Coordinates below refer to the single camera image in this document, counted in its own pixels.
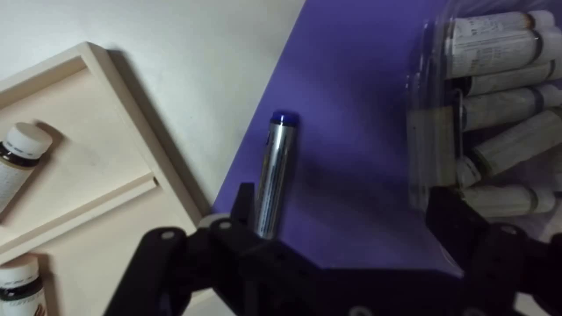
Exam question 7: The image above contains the white tube with black band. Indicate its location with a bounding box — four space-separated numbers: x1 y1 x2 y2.
0 255 49 316
0 122 56 215

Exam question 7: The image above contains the wooden compartment tray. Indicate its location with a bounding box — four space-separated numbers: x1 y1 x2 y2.
0 41 211 316

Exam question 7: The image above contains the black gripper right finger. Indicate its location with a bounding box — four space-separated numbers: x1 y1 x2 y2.
425 188 562 316

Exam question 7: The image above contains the clear plastic bag of tubes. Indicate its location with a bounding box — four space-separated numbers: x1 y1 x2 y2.
404 0 562 239

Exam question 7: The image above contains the purple mat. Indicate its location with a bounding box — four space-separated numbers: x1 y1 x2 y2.
209 0 471 278

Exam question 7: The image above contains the blue capped silver marker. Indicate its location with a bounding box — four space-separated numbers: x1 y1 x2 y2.
253 109 300 243

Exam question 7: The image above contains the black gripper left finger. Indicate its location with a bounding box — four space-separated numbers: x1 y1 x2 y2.
104 181 321 316

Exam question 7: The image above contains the white tube inside bag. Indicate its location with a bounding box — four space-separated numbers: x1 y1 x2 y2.
457 109 562 188
464 58 562 99
460 83 562 134
446 9 558 44
446 29 562 81
458 185 558 220

